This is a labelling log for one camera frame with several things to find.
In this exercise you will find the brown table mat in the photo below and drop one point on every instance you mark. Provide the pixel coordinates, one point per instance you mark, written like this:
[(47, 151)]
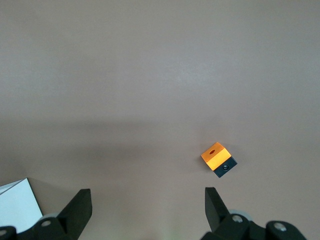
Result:
[(160, 75)]

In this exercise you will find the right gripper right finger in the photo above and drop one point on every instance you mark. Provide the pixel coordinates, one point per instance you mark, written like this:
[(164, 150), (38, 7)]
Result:
[(216, 215)]

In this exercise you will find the orange box with black base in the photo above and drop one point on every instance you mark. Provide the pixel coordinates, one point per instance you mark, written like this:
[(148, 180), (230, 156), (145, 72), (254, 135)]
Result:
[(217, 157)]

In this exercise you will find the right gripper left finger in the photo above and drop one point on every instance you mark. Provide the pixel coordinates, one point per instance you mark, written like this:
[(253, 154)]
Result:
[(75, 215)]

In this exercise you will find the white box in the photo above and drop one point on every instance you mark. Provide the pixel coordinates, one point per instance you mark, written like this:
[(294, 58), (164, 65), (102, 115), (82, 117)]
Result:
[(17, 205)]

